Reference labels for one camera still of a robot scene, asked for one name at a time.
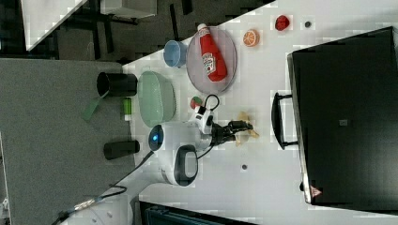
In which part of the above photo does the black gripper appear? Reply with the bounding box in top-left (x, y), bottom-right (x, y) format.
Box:
top-left (211, 121), bottom-right (253, 145)

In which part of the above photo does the yellow plush peeled banana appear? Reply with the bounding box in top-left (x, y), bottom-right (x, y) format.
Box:
top-left (236, 112), bottom-right (259, 147)

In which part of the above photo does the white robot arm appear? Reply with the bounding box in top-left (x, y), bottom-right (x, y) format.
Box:
top-left (52, 121), bottom-right (253, 225)

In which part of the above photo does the red plush strawberry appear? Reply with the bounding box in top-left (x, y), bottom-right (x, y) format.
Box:
top-left (190, 97), bottom-right (203, 109)

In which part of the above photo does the red ketchup bottle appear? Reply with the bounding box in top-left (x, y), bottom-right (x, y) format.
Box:
top-left (197, 23), bottom-right (227, 82)

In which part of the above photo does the green perforated colander basket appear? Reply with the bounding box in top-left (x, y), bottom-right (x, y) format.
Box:
top-left (138, 70), bottom-right (176, 128)

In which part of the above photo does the grey round plate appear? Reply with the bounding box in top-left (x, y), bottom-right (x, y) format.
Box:
top-left (186, 23), bottom-right (237, 94)

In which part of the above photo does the orange slice toy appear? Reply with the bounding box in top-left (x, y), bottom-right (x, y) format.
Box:
top-left (243, 29), bottom-right (260, 47)

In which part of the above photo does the blue cup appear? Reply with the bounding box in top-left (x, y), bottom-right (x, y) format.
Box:
top-left (163, 40), bottom-right (187, 68)

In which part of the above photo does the silver black toaster oven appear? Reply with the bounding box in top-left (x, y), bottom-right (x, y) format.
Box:
top-left (287, 27), bottom-right (398, 215)

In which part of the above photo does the green white bottle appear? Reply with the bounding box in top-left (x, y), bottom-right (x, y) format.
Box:
top-left (122, 97), bottom-right (132, 121)

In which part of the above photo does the small red strawberry toy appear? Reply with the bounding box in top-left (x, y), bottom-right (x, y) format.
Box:
top-left (275, 15), bottom-right (290, 31)

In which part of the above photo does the black cylinder container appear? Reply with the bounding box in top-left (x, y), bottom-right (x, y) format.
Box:
top-left (103, 140), bottom-right (140, 160)

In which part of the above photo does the black utensil holder cup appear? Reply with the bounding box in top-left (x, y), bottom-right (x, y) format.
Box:
top-left (97, 72), bottom-right (138, 97)

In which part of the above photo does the green slotted spatula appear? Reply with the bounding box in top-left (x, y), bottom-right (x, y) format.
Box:
top-left (82, 91), bottom-right (108, 121)

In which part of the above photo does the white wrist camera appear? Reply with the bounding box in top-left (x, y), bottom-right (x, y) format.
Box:
top-left (190, 106), bottom-right (214, 134)

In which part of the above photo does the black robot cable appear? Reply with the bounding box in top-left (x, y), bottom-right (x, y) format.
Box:
top-left (50, 94), bottom-right (221, 225)

